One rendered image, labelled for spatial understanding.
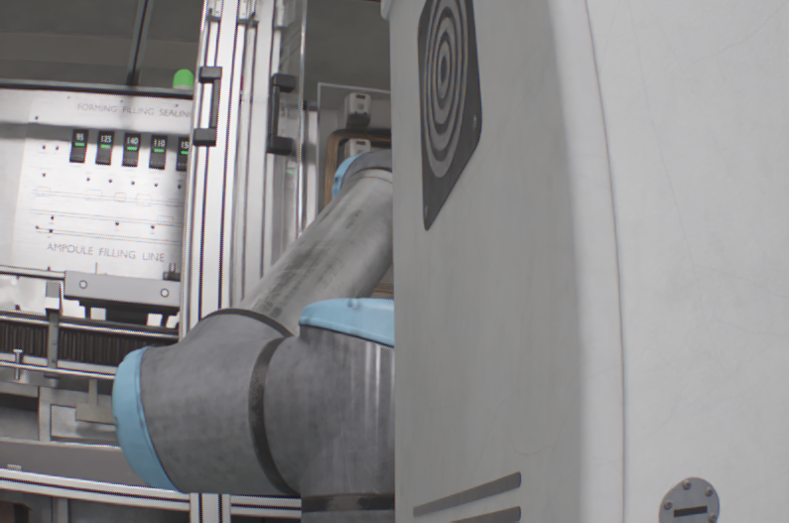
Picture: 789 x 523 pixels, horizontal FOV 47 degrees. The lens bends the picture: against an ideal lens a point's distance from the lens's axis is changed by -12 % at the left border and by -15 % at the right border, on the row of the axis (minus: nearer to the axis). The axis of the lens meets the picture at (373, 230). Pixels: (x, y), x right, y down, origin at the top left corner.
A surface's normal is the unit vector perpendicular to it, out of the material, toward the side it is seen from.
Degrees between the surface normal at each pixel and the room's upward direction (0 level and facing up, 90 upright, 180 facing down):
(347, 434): 90
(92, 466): 90
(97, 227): 90
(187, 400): 88
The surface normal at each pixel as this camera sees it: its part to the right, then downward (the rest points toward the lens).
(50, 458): 0.28, -0.32
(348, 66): 0.00, 0.94
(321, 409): -0.40, -0.25
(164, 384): -0.38, -0.52
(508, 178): -0.99, -0.04
